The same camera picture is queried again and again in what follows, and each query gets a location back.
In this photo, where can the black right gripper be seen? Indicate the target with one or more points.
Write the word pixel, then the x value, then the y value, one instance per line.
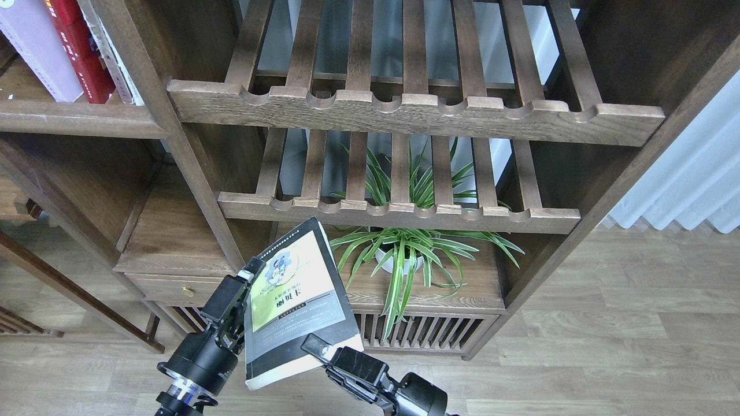
pixel 366 378

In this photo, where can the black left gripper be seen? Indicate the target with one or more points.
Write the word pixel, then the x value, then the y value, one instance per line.
pixel 203 362

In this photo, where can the black and yellow book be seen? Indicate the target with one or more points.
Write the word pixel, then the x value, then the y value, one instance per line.
pixel 298 292

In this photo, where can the red book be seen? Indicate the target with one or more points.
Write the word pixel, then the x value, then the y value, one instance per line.
pixel 80 47

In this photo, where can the white lavender book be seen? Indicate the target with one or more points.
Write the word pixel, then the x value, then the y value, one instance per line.
pixel 29 28

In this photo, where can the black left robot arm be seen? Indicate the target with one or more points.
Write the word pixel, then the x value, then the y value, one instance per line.
pixel 203 362

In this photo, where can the brass drawer knob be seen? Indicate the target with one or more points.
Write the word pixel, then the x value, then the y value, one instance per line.
pixel 188 291

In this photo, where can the green spider plant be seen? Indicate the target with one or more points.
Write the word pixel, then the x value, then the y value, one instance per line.
pixel 405 252

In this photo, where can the white upright book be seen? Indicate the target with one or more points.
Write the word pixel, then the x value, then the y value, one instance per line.
pixel 121 77

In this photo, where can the dark wooden bookshelf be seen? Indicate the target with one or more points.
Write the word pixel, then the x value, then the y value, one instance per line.
pixel 258 117

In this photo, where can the white curtain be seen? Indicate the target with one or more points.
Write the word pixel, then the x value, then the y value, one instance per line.
pixel 696 179

